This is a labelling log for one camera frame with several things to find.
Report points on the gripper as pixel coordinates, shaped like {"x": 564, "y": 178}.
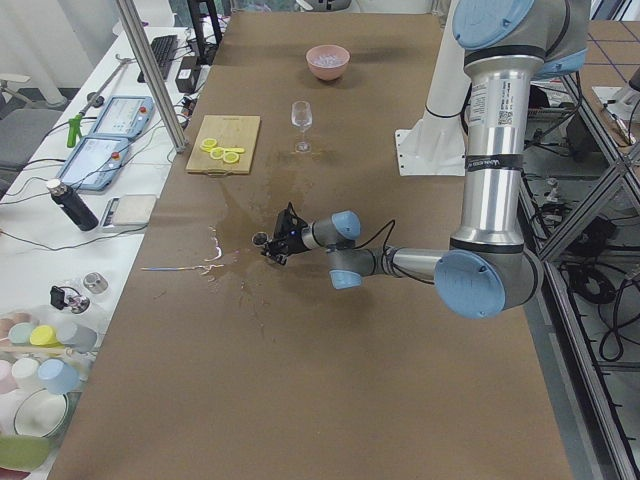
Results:
{"x": 294, "y": 242}

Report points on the steel jigger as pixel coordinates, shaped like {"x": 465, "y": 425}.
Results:
{"x": 260, "y": 238}

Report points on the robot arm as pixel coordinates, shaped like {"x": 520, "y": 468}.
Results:
{"x": 474, "y": 125}

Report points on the clear wine glass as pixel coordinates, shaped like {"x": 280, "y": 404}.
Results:
{"x": 302, "y": 119}

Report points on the pile of clear ice cubes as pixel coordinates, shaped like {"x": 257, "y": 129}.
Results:
{"x": 328, "y": 61}

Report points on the middle lemon slice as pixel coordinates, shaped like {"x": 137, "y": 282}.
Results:
{"x": 217, "y": 153}

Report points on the wooden cutting board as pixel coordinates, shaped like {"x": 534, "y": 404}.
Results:
{"x": 229, "y": 131}

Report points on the far lemon slice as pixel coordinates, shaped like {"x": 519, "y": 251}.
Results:
{"x": 208, "y": 144}

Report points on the white kitchen scale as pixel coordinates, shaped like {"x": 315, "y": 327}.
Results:
{"x": 127, "y": 212}

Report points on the pink bowl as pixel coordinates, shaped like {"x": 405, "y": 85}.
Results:
{"x": 332, "y": 73}

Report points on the upper teach pendant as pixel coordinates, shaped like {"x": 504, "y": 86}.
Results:
{"x": 124, "y": 116}

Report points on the teach pendant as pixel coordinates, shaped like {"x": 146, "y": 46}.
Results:
{"x": 124, "y": 116}
{"x": 94, "y": 163}

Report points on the lower teach pendant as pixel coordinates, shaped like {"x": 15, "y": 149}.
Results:
{"x": 94, "y": 163}

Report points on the black water bottle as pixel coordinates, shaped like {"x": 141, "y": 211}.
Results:
{"x": 72, "y": 205}

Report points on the black keyboard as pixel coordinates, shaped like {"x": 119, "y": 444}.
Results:
{"x": 163, "y": 49}

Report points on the green grabber tool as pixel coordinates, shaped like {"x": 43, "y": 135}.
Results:
{"x": 74, "y": 130}

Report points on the yellow cup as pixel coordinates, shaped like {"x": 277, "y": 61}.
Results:
{"x": 44, "y": 336}

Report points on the light blue cup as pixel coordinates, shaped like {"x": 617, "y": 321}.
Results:
{"x": 58, "y": 377}

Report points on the white plate green rim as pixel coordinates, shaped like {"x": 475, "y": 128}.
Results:
{"x": 42, "y": 414}

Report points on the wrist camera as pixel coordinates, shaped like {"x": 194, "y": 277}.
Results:
{"x": 287, "y": 222}

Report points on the lemon slice near handle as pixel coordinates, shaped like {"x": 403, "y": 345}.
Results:
{"x": 230, "y": 157}

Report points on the white camera post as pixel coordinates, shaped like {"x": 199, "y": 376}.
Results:
{"x": 436, "y": 143}

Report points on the aluminium frame post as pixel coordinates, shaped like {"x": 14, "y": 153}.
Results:
{"x": 141, "y": 48}

